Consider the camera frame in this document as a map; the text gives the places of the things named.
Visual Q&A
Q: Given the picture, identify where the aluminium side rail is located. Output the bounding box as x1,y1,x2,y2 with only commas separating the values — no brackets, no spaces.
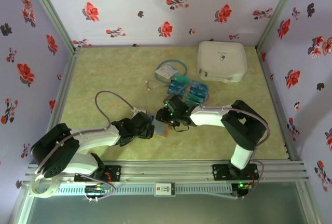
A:
255,46,299,161
31,49,81,164

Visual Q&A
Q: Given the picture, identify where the white slotted cable duct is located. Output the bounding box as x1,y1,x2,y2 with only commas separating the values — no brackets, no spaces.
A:
53,184,233,196

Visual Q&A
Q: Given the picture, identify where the brown card holder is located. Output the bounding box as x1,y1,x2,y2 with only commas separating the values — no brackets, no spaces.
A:
151,116,171,138

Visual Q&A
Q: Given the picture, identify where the white zip pouch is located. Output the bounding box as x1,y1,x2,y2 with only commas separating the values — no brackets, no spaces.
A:
196,41,247,82

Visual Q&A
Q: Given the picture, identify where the small white display label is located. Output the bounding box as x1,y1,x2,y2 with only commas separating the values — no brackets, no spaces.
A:
155,181,176,197

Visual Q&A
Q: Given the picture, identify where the clear tape roll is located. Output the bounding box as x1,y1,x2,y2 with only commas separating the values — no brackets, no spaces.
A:
30,173,59,199

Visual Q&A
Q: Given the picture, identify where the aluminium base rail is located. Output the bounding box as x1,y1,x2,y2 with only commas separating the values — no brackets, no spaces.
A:
22,159,311,186

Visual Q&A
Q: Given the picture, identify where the blue stethoscope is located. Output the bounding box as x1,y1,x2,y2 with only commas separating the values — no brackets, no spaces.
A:
145,59,189,92

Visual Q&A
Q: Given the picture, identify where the aluminium frame post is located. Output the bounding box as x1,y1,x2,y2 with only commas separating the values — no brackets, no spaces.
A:
256,0,303,51
24,0,81,53

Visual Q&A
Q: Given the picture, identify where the small circuit board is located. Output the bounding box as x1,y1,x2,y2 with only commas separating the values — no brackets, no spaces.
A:
85,184,111,194
237,181,254,191

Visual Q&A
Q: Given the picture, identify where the white blue paper packet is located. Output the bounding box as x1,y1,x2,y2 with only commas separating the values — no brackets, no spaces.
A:
155,62,179,79

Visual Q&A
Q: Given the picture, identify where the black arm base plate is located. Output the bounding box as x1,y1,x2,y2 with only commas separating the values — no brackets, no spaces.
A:
74,165,122,183
212,163,259,181

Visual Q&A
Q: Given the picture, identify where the teal credit card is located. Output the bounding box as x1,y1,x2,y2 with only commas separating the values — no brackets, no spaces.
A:
185,94,205,105
173,74,191,83

